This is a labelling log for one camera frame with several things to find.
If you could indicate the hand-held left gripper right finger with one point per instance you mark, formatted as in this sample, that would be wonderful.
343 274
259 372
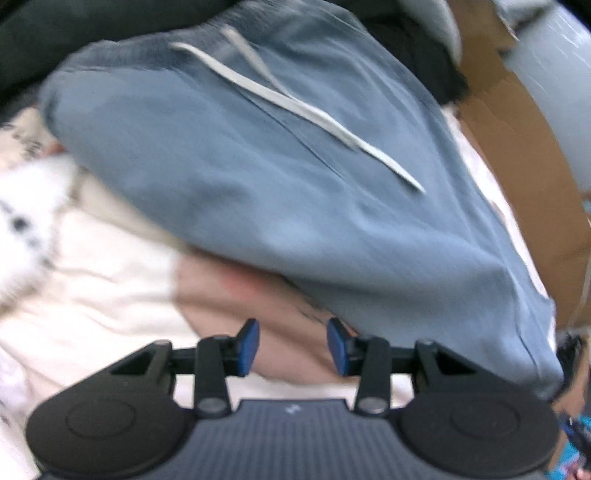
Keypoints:
339 347

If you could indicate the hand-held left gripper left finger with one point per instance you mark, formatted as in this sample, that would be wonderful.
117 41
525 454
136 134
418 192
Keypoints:
247 347

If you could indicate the white bear print bed sheet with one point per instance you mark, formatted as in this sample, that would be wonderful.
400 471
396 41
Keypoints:
115 323

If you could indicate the low cardboard box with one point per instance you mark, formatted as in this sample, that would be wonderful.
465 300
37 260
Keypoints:
521 161

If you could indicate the white fluffy spotted cloth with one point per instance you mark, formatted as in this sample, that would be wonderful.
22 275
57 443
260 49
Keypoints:
27 203

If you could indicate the black garment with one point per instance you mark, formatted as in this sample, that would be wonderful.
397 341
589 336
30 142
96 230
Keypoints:
425 64

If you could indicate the grey wrapped appliance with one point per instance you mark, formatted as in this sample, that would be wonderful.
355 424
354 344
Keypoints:
554 69

